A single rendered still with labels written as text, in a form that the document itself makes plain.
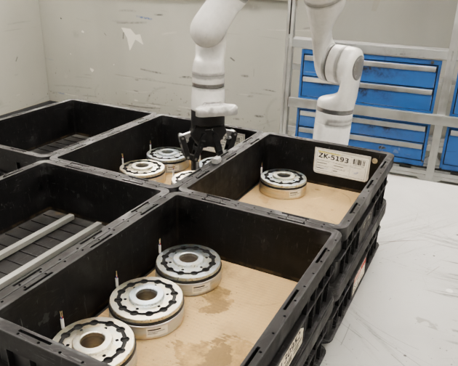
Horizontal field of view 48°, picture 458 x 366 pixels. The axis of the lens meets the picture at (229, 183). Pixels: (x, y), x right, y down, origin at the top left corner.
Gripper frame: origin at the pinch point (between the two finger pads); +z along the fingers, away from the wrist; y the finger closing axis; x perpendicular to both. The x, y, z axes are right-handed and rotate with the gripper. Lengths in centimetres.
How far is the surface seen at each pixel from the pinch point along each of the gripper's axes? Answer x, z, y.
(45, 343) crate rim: 60, -7, 36
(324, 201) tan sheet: 19.4, 2.5, -20.1
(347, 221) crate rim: 46.0, -7.3, -8.2
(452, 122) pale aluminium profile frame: -92, 25, -158
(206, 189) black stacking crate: 21.8, -4.5, 7.1
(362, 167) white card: 17.6, -3.6, -29.8
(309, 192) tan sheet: 14.0, 2.5, -19.3
